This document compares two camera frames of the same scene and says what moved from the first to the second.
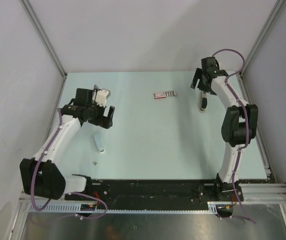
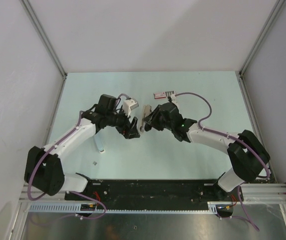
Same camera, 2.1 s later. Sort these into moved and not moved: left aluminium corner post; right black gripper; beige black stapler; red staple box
Moved: beige black stapler; right black gripper
Not moved: red staple box; left aluminium corner post
